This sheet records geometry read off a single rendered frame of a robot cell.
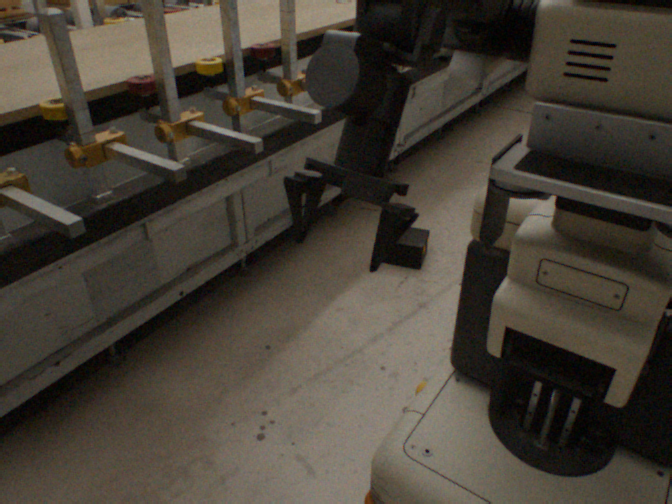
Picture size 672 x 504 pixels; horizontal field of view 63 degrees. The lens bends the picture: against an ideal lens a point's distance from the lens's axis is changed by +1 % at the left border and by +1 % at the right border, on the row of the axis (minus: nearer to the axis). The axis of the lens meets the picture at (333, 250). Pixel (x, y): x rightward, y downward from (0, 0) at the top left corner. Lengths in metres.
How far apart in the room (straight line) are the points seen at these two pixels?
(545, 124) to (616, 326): 0.31
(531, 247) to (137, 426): 1.31
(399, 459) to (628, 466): 0.49
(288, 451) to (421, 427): 0.46
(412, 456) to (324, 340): 0.77
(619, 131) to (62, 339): 1.58
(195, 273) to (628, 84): 1.62
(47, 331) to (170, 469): 0.54
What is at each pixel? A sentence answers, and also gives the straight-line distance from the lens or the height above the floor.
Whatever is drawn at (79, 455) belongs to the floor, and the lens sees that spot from 1.79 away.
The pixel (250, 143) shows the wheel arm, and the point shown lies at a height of 0.82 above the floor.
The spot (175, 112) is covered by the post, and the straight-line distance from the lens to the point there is 1.51.
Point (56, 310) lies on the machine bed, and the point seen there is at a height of 0.30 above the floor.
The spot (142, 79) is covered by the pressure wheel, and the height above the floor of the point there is 0.91.
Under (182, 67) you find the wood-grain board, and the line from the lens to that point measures 1.79.
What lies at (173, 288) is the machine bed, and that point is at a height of 0.16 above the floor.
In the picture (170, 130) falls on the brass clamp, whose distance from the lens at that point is 1.50.
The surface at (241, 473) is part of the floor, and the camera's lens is 1.62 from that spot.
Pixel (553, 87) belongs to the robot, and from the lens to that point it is 0.78.
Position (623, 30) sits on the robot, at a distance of 0.74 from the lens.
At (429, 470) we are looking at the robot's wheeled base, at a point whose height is 0.28.
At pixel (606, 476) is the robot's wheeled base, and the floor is 0.28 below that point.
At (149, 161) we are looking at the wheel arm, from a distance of 1.26.
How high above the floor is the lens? 1.32
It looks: 33 degrees down
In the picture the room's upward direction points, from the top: straight up
